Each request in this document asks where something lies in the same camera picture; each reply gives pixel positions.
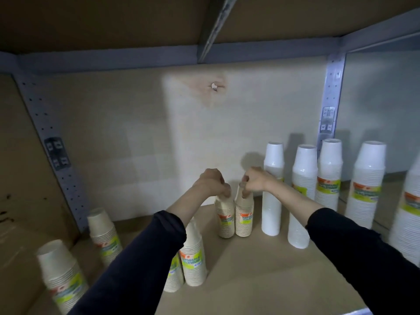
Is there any person's right hand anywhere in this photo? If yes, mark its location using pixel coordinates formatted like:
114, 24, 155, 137
241, 166, 280, 198

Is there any person's left hand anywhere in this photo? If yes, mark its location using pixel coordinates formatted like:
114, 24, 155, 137
193, 168, 232, 198

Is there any white cup stack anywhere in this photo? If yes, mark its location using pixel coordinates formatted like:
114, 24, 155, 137
388, 154, 420, 266
287, 144, 318, 249
344, 140, 387, 229
261, 142, 285, 237
315, 138, 343, 212

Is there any white metal shelf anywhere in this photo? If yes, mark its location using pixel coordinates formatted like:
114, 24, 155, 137
0, 0, 420, 315

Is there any person's left forearm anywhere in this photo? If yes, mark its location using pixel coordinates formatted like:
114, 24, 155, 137
69, 183, 210, 315

